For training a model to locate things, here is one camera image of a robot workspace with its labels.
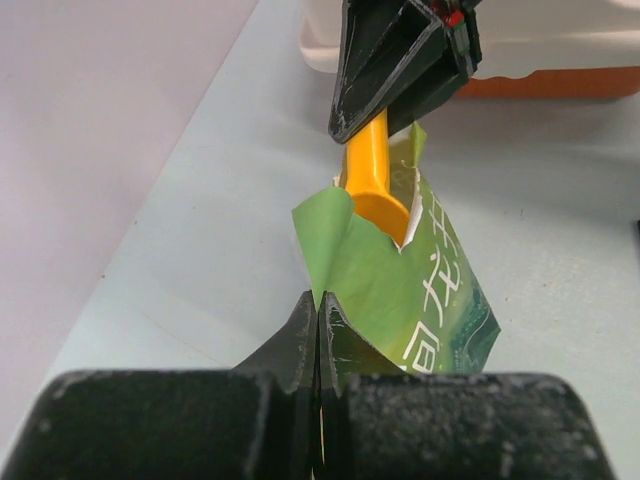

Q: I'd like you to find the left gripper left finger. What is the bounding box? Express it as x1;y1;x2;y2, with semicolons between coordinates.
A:
2;292;318;479

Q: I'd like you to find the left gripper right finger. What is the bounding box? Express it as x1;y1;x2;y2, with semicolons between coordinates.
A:
317;293;614;479

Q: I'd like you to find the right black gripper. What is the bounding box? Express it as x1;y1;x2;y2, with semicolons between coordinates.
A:
328;0;482;144

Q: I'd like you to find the orange plastic scoop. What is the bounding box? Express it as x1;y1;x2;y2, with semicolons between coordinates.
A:
345;110;409;245

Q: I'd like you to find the green litter bag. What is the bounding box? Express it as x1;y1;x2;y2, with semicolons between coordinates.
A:
292;124;500;374

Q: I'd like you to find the white orange litter box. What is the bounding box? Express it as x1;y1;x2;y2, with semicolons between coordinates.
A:
298;1;639;99

